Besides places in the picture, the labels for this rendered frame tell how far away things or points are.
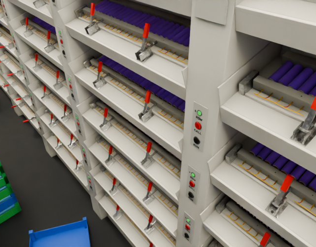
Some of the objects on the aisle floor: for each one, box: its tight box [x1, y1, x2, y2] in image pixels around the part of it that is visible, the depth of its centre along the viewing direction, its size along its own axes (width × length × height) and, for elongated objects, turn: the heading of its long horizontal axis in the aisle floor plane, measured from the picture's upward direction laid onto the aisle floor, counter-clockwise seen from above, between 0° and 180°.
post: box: [176, 0, 283, 247], centre depth 80 cm, size 20×9×176 cm, turn 130°
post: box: [49, 0, 107, 220], centre depth 123 cm, size 20×9×176 cm, turn 130°
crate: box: [29, 217, 91, 247], centre depth 150 cm, size 30×20×8 cm
